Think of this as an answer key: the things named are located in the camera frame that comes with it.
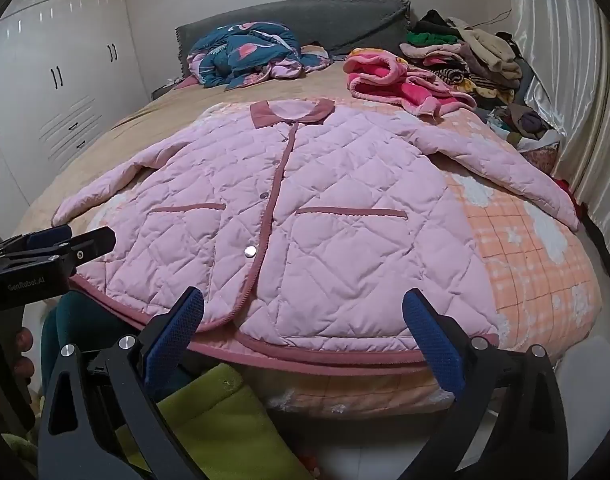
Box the dark green pillow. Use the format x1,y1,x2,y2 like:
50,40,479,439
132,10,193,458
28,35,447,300
175,0,412,58

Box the lime green cloth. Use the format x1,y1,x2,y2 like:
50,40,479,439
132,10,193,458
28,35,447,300
110,362,311,480

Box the white wardrobe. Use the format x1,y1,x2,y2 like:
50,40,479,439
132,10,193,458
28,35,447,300
0,0,152,233

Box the pink fleece garment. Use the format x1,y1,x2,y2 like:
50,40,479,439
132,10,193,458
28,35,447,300
345,47,478,118

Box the shiny cream curtain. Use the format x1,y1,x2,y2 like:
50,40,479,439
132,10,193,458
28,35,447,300
510,0,610,261

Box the teal printed quilt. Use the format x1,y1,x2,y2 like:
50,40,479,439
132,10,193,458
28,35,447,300
186,21,333,92

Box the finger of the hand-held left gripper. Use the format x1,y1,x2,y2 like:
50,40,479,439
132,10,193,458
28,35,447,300
0,225,74,261
0,226,117,270

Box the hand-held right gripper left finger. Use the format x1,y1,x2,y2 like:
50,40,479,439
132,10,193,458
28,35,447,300
37,287,206,480

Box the pink quilted jacket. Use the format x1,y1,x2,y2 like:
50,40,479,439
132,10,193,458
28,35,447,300
52,99,581,376

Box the pile of clothes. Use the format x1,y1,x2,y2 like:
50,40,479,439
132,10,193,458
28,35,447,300
400,9,561,176

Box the person's teal trousers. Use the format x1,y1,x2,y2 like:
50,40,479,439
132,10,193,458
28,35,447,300
40,290,186,391

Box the black cable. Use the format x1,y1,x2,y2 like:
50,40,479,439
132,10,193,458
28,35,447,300
472,9,512,29

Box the orange checked blanket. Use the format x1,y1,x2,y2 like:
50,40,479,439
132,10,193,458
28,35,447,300
70,96,606,418

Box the person's left hand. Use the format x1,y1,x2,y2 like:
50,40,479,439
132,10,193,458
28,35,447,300
15,327,36,391

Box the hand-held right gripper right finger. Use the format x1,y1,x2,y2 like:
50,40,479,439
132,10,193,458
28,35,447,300
402,287,568,480

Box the bed with tan sheet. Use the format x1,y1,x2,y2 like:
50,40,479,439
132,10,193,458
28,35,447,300
10,42,606,421

